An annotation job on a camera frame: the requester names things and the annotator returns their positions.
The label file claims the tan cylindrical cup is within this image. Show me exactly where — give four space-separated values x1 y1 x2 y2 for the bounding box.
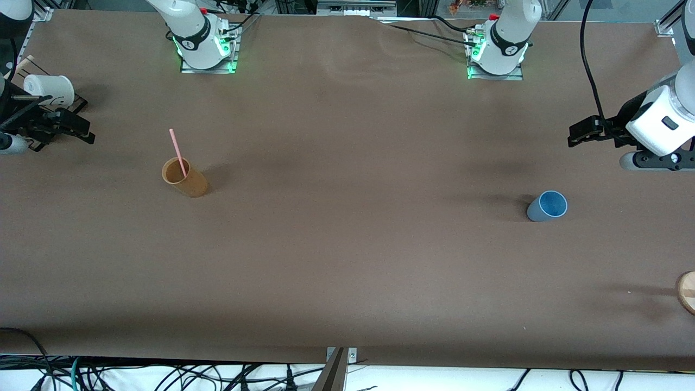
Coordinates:
161 157 209 198

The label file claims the white cup with print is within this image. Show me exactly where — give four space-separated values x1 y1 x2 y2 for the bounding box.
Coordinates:
23 74 75 108

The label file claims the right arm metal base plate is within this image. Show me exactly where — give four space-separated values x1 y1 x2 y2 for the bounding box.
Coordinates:
180 24 238 74

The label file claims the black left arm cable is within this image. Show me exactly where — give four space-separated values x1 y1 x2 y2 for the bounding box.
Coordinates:
579 0 608 123

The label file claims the black base cable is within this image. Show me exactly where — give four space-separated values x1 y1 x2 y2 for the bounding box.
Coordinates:
432 15 479 34
214 3 262 41
387 24 474 48

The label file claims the wooden dowel stick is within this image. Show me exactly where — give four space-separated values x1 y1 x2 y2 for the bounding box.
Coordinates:
5 54 35 79

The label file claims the large table cover sheet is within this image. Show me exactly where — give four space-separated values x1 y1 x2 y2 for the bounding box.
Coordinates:
0 10 695 372

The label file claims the grey camera pole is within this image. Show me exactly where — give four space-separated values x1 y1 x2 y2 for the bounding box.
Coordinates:
312 349 348 391

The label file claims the blue cup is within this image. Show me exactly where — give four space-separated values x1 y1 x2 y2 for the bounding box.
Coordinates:
526 190 568 223

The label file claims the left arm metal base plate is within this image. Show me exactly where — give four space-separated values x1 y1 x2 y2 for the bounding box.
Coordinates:
467 30 525 81

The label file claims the thick black floor cable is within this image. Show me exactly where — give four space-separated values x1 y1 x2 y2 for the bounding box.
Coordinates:
0 327 54 383

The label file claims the black wire cup rack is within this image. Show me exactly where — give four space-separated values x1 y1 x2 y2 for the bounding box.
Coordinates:
16 57 89 153

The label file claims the pink chopstick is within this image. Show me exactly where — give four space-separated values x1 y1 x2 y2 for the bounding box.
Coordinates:
169 128 188 177

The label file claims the grey metal box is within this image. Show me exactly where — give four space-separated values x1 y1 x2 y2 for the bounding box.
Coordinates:
318 0 397 17

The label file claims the round wooden disc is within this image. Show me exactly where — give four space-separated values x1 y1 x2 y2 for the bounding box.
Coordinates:
676 270 695 316

